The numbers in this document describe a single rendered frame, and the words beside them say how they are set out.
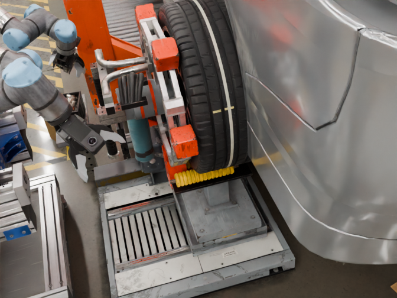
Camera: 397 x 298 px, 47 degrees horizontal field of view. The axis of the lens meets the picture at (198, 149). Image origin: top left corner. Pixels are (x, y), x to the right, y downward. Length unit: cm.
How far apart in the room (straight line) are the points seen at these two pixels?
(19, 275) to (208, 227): 84
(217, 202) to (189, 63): 86
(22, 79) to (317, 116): 65
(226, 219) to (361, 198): 114
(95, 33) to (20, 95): 108
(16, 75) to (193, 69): 59
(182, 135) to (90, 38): 85
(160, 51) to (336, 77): 70
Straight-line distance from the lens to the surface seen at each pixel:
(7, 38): 170
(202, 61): 148
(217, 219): 210
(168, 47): 146
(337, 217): 113
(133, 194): 251
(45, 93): 113
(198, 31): 154
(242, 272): 210
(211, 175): 189
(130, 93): 153
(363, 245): 120
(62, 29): 174
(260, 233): 217
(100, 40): 218
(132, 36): 378
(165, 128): 199
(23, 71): 110
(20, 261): 222
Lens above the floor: 178
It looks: 39 degrees down
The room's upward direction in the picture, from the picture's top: 7 degrees counter-clockwise
